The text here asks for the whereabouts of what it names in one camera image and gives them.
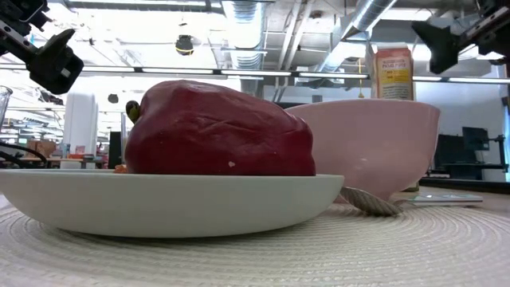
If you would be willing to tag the black ceiling dome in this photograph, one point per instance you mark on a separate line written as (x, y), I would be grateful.
(184, 45)

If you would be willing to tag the red bell pepper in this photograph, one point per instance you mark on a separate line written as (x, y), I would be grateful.
(219, 131)

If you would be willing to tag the turquoise white utensil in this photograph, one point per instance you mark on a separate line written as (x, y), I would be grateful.
(446, 199)

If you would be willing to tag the pale blue plate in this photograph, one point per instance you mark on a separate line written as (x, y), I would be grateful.
(171, 203)

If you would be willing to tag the corrugated silver duct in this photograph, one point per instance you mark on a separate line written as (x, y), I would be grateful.
(247, 36)

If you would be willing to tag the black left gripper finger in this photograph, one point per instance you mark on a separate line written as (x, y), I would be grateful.
(56, 64)

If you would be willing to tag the black monitor on arm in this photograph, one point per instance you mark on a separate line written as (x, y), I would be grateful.
(475, 138)

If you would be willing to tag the ceiling light strip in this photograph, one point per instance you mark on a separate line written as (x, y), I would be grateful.
(279, 73)

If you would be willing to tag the white pillar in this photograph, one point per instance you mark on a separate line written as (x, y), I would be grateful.
(81, 127)

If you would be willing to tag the round white woven placemat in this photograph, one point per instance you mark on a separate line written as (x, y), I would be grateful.
(255, 259)

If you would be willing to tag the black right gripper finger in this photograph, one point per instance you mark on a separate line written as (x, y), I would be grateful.
(440, 49)

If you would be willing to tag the black desk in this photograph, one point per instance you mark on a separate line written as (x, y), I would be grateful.
(458, 167)

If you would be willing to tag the orange cereal box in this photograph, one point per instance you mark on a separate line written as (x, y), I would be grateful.
(394, 73)

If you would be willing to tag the silver round ceiling duct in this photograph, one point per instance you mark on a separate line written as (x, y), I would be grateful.
(358, 24)

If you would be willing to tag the pink bowl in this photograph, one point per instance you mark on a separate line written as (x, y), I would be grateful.
(378, 147)

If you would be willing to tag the brown toast slice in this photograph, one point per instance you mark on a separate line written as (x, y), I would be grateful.
(120, 169)

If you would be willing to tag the black metal table frame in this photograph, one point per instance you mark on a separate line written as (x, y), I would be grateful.
(470, 186)

